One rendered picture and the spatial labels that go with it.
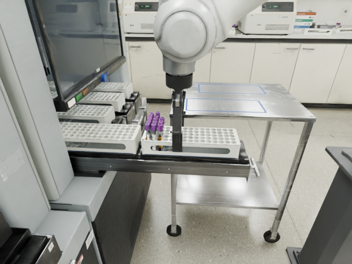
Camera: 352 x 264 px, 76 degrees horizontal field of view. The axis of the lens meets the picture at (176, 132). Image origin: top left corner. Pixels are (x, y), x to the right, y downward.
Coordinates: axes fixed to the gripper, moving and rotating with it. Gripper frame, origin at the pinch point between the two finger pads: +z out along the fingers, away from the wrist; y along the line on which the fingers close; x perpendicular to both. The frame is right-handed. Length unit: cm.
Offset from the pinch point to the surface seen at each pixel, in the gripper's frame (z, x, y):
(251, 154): 86, -62, 116
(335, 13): -26, -189, 292
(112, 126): 0.0, 22.8, 4.4
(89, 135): -0.5, 27.8, -2.7
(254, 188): 58, -42, 40
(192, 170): 8.2, -4.9, -6.7
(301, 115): 4, -49, 27
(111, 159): 5.5, 20.3, -6.6
